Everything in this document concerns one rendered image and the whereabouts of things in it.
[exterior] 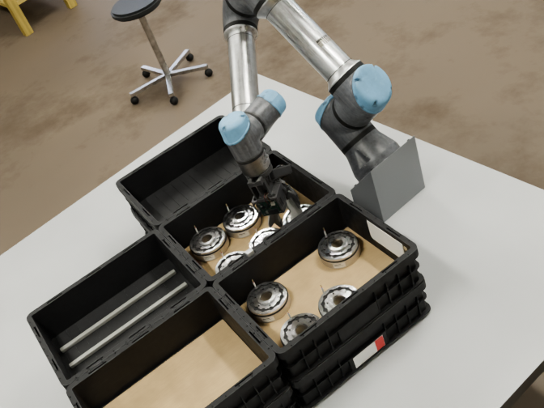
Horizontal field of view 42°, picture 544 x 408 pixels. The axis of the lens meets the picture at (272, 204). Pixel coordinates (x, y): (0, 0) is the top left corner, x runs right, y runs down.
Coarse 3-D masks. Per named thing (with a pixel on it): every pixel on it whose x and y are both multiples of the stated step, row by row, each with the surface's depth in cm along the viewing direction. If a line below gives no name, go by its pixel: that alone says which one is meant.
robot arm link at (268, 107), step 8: (264, 96) 173; (272, 96) 173; (280, 96) 174; (256, 104) 171; (264, 104) 171; (272, 104) 172; (280, 104) 174; (248, 112) 170; (256, 112) 170; (264, 112) 170; (272, 112) 172; (280, 112) 174; (264, 120) 170; (272, 120) 172; (264, 128) 170; (264, 136) 180
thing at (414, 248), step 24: (312, 216) 175; (408, 240) 159; (240, 264) 170; (408, 264) 157; (216, 288) 166; (360, 288) 153; (240, 312) 158; (336, 312) 150; (264, 336) 151; (312, 336) 149
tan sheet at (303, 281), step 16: (368, 256) 173; (384, 256) 172; (288, 272) 177; (304, 272) 175; (320, 272) 174; (336, 272) 172; (352, 272) 171; (368, 272) 169; (288, 288) 173; (304, 288) 171; (320, 288) 170; (304, 304) 168; (272, 336) 163
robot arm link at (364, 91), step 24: (240, 0) 188; (264, 0) 183; (288, 0) 185; (288, 24) 184; (312, 24) 184; (312, 48) 184; (336, 48) 184; (336, 72) 183; (360, 72) 180; (384, 72) 183; (336, 96) 185; (360, 96) 179; (384, 96) 181; (360, 120) 187
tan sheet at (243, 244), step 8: (296, 192) 199; (304, 200) 195; (264, 216) 195; (280, 216) 193; (264, 224) 193; (256, 232) 191; (232, 240) 192; (240, 240) 191; (248, 240) 190; (232, 248) 190; (240, 248) 189; (248, 248) 188; (192, 256) 192; (200, 264) 189; (208, 264) 188; (216, 264) 187; (208, 272) 185
